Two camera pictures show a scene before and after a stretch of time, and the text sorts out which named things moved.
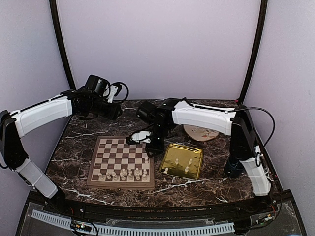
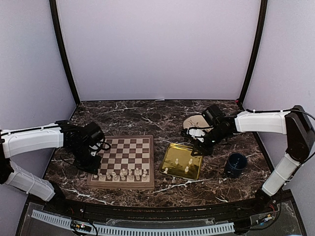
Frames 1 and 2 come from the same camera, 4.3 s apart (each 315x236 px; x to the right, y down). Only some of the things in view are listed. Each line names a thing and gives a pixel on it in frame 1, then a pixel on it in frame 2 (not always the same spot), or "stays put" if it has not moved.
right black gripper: [158, 149] → [206, 151]
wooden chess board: [117, 164] stays put
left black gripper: [112, 114] → [92, 168]
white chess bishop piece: [130, 177] stays put
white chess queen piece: [115, 178] stays put
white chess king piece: [122, 177] stays put
